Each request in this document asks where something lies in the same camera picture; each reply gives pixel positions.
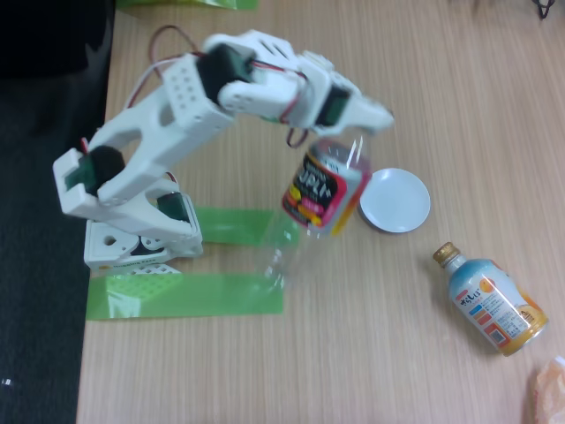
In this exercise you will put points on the long green tape strip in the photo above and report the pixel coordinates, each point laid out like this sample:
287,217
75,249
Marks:
198,295

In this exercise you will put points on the white round plate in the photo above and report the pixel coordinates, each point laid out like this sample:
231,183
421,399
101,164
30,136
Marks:
399,201

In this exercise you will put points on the short green tape strip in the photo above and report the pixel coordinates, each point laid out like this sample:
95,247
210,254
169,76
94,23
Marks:
234,225

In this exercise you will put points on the green plastic sheet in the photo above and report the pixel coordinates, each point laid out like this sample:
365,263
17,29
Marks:
243,4

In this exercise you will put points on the clear plastic bottle white cap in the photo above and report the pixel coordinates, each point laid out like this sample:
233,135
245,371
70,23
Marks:
318,185

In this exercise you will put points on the orange drink bottle gold cap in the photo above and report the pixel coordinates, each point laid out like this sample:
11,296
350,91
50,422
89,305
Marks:
494,300

